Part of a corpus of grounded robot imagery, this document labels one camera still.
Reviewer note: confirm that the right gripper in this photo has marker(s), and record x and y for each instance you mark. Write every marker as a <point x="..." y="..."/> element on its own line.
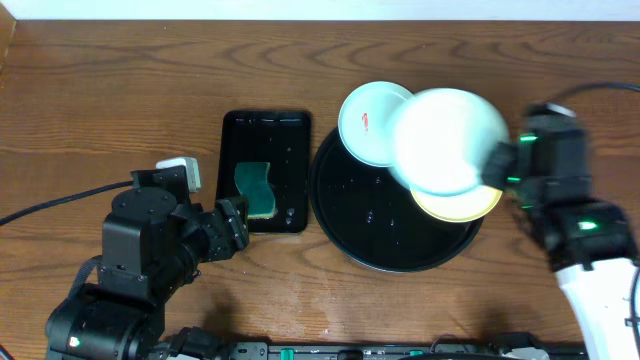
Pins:
<point x="500" y="154"/>

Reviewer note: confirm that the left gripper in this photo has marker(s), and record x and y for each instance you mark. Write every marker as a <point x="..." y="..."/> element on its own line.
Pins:
<point x="223" y="227"/>

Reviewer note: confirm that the green scouring sponge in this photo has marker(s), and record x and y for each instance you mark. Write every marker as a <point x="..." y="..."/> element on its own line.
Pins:
<point x="251" y="180"/>

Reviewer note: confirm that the yellow plate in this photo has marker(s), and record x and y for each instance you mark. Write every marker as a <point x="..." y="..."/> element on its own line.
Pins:
<point x="456" y="203"/>

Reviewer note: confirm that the light blue plate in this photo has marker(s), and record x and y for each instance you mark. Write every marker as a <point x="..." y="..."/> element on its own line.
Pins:
<point x="440" y="139"/>
<point x="364" y="117"/>

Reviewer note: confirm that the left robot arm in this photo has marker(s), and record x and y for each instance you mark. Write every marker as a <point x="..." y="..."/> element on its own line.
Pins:
<point x="153" y="240"/>

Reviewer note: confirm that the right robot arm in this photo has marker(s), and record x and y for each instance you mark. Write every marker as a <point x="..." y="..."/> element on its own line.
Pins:
<point x="589" y="242"/>

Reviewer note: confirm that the black rectangular tray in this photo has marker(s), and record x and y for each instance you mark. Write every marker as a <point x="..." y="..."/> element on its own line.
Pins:
<point x="278" y="143"/>

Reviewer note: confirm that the round black tray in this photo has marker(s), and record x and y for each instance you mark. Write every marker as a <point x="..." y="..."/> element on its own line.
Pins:
<point x="374" y="220"/>

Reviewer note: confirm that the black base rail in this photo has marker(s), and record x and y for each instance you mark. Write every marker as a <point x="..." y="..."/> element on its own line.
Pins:
<point x="509" y="346"/>

